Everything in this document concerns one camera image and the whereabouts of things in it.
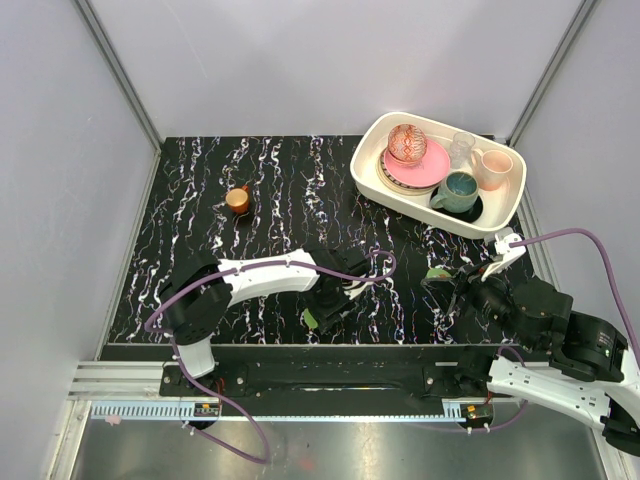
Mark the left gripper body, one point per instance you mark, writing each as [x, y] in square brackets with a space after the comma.
[328, 307]

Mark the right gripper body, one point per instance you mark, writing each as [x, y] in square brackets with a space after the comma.
[490, 297]

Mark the green bottle cap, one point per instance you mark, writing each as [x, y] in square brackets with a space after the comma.
[437, 273]

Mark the green pill bottle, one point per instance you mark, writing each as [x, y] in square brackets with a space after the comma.
[309, 319]

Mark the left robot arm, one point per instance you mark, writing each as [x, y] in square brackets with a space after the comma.
[196, 298]

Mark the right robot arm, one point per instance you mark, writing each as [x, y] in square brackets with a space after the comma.
[596, 379]

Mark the black saucer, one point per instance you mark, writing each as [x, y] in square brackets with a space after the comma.
[469, 216]

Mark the teal ceramic mug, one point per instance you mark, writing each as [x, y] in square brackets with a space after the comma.
[457, 193]

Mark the white rectangular tub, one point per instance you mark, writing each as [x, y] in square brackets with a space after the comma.
[499, 205]

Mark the pink plate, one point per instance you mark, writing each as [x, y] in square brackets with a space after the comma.
[432, 169]

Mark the pink mug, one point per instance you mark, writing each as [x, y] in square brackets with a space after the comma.
[491, 168]

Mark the small orange cup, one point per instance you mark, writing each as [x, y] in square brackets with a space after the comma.
[238, 200]

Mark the cream striped plate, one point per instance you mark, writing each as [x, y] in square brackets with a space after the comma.
[396, 186]

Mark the clear glass cup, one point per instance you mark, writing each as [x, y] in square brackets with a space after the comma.
[461, 150]

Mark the patterned red bowl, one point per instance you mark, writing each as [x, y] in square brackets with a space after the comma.
[407, 144]

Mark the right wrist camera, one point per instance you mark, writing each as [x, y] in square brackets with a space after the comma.
[501, 252]

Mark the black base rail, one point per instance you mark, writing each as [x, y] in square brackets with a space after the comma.
[416, 372]

